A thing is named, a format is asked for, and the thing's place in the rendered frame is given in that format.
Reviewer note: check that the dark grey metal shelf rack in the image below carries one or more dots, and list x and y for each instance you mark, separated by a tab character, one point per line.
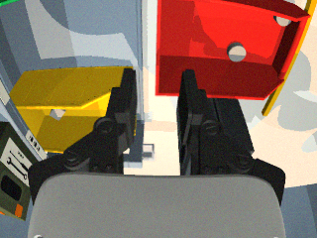
46	34

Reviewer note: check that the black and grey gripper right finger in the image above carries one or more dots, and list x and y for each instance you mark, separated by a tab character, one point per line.
213	152

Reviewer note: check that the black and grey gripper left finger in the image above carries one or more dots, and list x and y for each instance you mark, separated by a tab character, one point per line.
100	150

